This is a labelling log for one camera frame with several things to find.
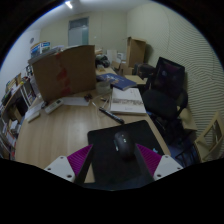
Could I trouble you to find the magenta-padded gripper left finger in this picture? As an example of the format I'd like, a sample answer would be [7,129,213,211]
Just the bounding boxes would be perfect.
[43,143,95,187]

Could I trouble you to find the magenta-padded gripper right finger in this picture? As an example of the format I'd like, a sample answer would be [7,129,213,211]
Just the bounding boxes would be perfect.
[133,143,184,184]

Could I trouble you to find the black computer mouse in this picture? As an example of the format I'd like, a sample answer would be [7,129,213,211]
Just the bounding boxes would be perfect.
[113,130,136,159]

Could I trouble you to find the black mouse pad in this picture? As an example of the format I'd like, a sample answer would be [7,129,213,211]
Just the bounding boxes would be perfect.
[87,119,166,188]

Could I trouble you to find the light wooden chair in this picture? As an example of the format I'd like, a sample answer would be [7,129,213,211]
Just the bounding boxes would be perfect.
[194,111,224,164]

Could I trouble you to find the plain white remote control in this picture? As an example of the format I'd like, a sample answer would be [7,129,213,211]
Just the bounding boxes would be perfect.
[26,111,42,123]

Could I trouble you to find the white paper sheet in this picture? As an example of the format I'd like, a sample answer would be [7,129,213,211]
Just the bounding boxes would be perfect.
[61,96,90,107]
[24,99,46,121]

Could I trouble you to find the black office chair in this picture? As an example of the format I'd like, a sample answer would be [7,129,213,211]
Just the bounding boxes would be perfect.
[141,56,189,148]

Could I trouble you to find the black marker pen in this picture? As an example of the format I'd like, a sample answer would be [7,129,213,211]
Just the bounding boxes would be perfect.
[98,106,126,125]

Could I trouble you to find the cluttered shelf unit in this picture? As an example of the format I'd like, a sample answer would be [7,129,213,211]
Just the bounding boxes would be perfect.
[0,73,38,161]

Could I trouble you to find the open white book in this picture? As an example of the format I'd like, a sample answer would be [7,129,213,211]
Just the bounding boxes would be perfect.
[109,87,148,117]

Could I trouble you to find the clear plastic container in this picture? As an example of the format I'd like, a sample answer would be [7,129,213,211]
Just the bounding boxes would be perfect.
[95,80,112,95]

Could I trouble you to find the large brown cardboard box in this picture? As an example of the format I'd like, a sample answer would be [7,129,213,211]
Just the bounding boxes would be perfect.
[31,44,98,103]

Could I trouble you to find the blue book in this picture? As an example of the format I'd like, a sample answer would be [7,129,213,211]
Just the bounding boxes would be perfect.
[96,73,138,92]

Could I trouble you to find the black bag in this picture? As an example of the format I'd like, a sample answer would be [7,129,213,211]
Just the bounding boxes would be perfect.
[95,54,111,69]

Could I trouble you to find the tall narrow cardboard box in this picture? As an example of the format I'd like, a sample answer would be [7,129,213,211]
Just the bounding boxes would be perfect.
[125,36,148,69]

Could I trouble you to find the blue and white cabinet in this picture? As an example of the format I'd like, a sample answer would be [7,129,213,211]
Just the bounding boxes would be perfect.
[29,41,52,59]

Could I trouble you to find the grey door with window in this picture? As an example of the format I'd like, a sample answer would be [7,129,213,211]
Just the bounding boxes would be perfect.
[68,17,90,47]

